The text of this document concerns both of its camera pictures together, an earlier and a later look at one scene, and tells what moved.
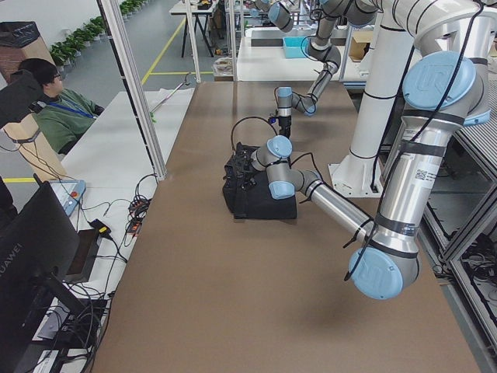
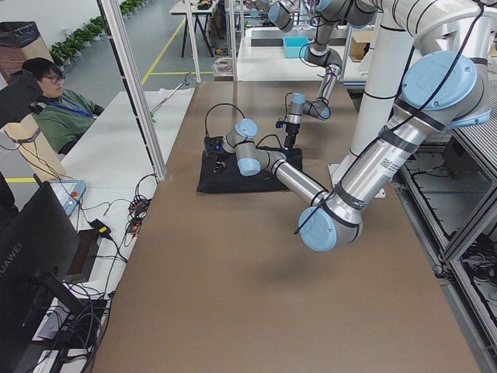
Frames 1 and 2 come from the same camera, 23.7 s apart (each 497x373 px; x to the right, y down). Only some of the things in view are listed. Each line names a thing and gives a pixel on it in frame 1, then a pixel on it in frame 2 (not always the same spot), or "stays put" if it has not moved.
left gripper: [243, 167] -> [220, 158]
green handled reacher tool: [185, 82] stays put
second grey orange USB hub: [134, 224] stays put
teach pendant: [69, 193] stays put
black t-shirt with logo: [256, 203] -> [220, 172]
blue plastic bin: [293, 47] stays put
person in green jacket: [64, 113] stays put
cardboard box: [359, 44] stays put
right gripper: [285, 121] -> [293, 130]
